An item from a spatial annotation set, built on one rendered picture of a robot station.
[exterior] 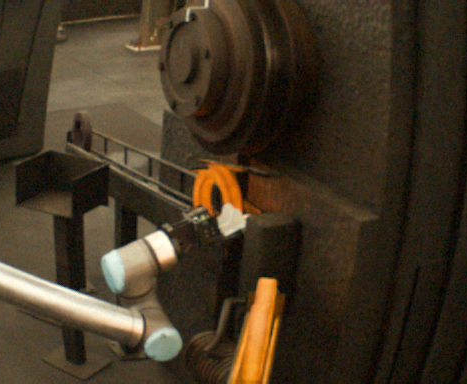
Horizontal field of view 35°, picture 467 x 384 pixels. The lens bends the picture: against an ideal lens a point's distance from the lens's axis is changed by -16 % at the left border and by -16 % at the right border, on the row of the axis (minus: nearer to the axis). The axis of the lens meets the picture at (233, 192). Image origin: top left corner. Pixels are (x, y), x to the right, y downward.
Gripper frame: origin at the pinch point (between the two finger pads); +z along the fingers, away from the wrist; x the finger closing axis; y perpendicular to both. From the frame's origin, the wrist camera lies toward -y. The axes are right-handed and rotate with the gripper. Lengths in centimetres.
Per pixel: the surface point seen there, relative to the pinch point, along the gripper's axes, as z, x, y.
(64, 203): -30, 63, -6
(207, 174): -1.0, 15.2, 7.2
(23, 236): -36, 181, -67
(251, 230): -4.6, -10.6, 4.1
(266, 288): -16.5, -38.5, 8.4
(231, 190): -0.1, 5.4, 6.1
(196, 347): -26.0, -14.4, -16.6
